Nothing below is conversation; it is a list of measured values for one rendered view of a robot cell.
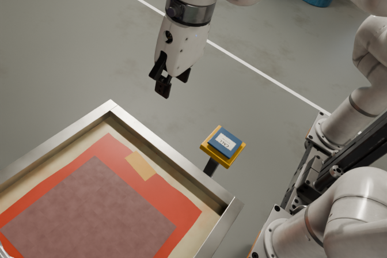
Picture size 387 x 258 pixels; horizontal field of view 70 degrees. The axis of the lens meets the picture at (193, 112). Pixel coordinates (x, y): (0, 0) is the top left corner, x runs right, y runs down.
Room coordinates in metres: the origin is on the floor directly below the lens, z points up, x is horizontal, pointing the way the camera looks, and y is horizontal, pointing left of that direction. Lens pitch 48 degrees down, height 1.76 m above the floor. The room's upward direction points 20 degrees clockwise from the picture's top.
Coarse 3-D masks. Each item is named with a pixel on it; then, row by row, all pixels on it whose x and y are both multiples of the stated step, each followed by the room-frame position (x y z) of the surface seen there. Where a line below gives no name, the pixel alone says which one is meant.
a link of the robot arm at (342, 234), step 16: (336, 224) 0.20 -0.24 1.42; (352, 224) 0.20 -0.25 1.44; (368, 224) 0.19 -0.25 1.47; (384, 224) 0.18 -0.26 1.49; (336, 240) 0.18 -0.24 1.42; (352, 240) 0.17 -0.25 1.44; (368, 240) 0.17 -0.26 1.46; (384, 240) 0.17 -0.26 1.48; (336, 256) 0.17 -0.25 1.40; (352, 256) 0.16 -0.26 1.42; (368, 256) 0.16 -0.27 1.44; (384, 256) 0.16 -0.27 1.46
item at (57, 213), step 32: (96, 160) 0.40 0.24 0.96; (32, 192) 0.24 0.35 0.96; (64, 192) 0.27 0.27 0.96; (96, 192) 0.30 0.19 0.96; (128, 192) 0.34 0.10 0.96; (0, 224) 0.15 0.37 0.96; (32, 224) 0.17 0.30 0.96; (64, 224) 0.20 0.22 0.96; (96, 224) 0.22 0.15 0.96; (32, 256) 0.11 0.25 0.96; (64, 256) 0.13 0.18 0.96
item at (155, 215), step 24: (144, 192) 0.35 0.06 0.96; (168, 192) 0.38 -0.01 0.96; (120, 216) 0.26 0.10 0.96; (144, 216) 0.29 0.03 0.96; (168, 216) 0.31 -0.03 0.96; (192, 216) 0.33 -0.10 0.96; (96, 240) 0.19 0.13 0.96; (120, 240) 0.20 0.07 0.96; (144, 240) 0.22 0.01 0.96; (168, 240) 0.25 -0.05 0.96
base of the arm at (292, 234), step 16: (304, 208) 0.29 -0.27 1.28; (272, 224) 0.30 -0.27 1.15; (288, 224) 0.28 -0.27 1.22; (304, 224) 0.25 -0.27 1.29; (272, 240) 0.26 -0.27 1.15; (288, 240) 0.24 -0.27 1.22; (304, 240) 0.23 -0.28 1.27; (272, 256) 0.23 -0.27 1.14; (288, 256) 0.23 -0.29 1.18; (304, 256) 0.22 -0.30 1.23; (320, 256) 0.22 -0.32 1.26
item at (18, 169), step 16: (96, 112) 0.55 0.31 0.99; (112, 112) 0.57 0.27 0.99; (64, 128) 0.45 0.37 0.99; (80, 128) 0.47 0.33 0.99; (128, 128) 0.54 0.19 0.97; (144, 128) 0.55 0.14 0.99; (48, 144) 0.38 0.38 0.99; (64, 144) 0.40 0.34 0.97; (144, 144) 0.51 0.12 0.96; (160, 144) 0.51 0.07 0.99; (16, 160) 0.30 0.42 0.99; (32, 160) 0.32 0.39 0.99; (176, 160) 0.47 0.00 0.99; (0, 176) 0.24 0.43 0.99; (16, 176) 0.26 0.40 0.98; (192, 176) 0.44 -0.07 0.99; (208, 176) 0.46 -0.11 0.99; (0, 192) 0.22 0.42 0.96; (208, 192) 0.41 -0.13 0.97; (224, 192) 0.42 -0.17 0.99; (224, 208) 0.39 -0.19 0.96; (240, 208) 0.39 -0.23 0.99; (224, 224) 0.33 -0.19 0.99; (208, 240) 0.27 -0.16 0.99; (208, 256) 0.23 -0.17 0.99
